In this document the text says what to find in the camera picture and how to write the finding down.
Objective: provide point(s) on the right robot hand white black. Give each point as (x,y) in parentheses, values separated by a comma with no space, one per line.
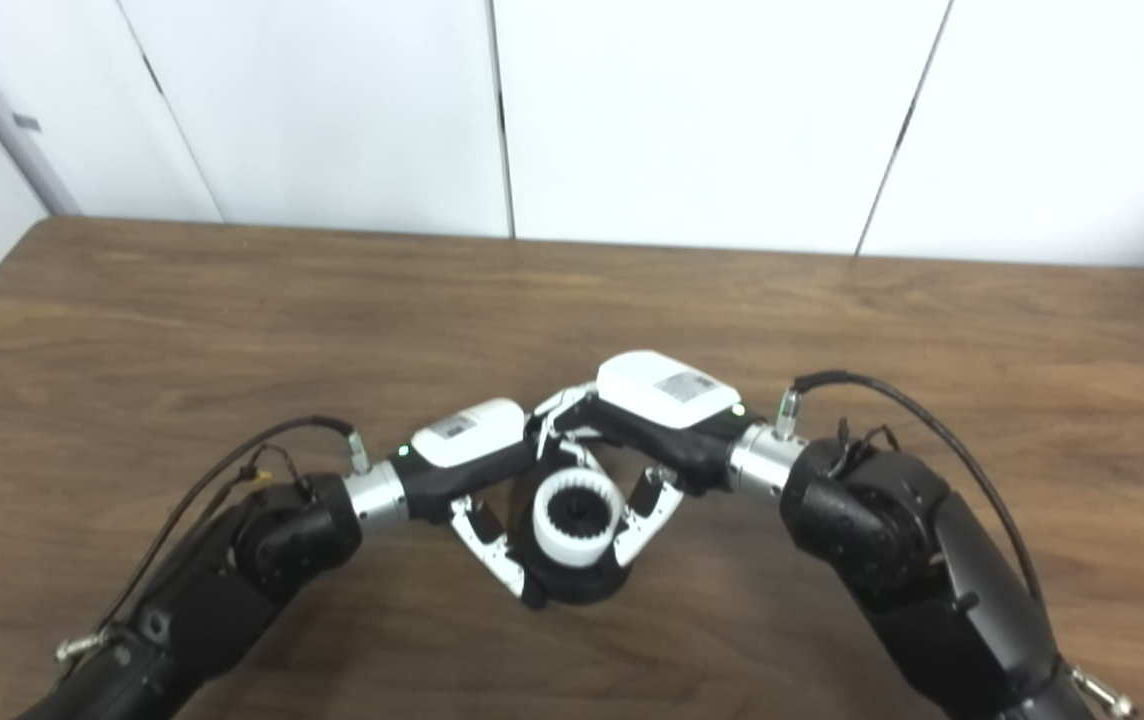
(672,445)

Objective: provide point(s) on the round black plastic part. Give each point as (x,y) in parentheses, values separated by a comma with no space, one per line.
(582,585)

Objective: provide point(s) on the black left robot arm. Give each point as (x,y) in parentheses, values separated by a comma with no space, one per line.
(232,590)

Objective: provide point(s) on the gray wall corner post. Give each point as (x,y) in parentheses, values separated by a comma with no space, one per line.
(37,170)

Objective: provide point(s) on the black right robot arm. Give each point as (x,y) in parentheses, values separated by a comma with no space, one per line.
(912,560)

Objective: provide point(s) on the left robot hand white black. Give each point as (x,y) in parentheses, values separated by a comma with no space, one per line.
(462,470)

